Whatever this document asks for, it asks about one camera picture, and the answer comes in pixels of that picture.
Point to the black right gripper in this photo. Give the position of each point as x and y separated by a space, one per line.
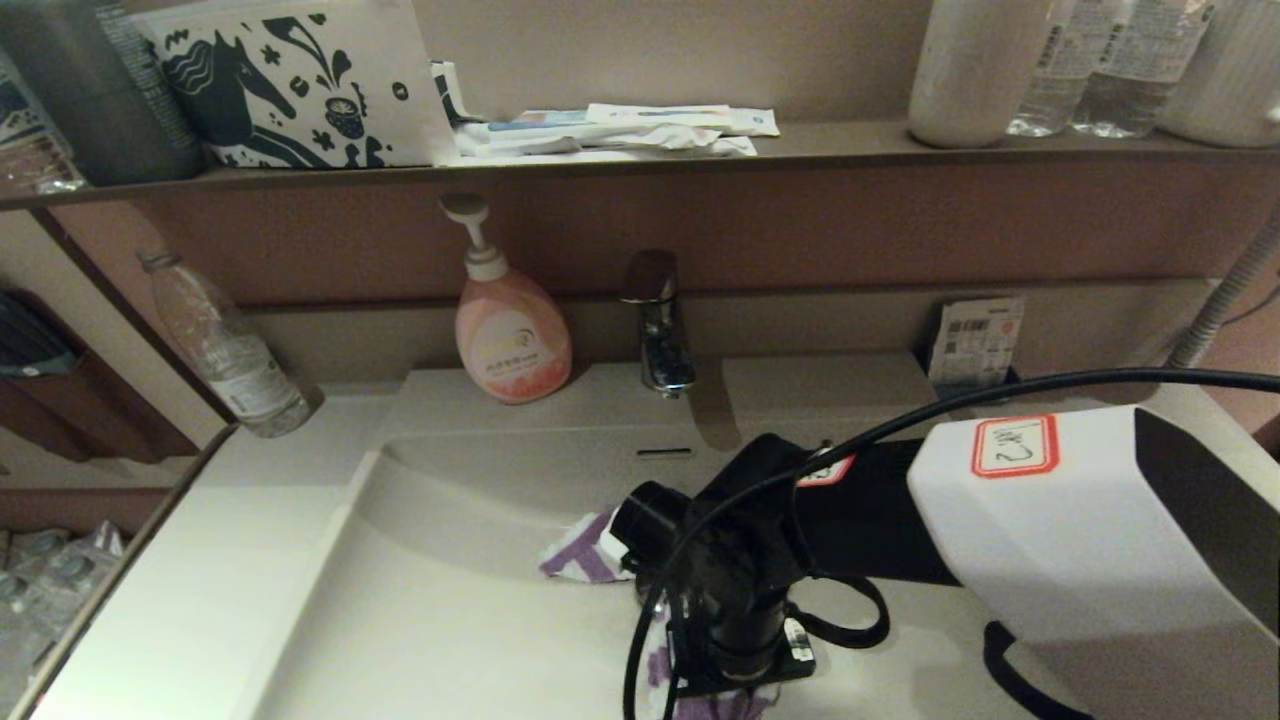
745 620

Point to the purple white striped towel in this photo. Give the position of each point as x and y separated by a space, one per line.
585 555

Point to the chrome sink faucet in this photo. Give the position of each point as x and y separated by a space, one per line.
662 345

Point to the white sink basin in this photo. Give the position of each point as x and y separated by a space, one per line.
450 620

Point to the small dark blue holder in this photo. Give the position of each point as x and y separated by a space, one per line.
1008 378

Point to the white printed paper card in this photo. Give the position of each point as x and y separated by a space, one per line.
978 340

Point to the pink soap pump bottle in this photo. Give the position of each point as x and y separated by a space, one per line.
510 340

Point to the white toothbrush packet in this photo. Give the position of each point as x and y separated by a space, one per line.
690 117

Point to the blue printed packet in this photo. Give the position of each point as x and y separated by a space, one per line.
545 122

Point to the empty clear plastic bottle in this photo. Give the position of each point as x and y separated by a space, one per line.
235 370

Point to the white cylinder bottle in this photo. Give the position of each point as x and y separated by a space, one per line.
972 75

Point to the small white green box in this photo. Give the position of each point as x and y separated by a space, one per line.
448 95

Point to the clear labelled water bottle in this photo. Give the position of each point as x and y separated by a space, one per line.
1128 85
1047 95

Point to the white horse print box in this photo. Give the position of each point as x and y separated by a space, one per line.
300 85

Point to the white ribbed container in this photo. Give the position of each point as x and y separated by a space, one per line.
1228 75

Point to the dark grey cylinder container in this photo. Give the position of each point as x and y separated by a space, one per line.
75 100

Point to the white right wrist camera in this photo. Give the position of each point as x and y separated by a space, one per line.
650 520

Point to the brown wall shelf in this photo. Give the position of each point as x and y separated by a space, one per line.
850 152

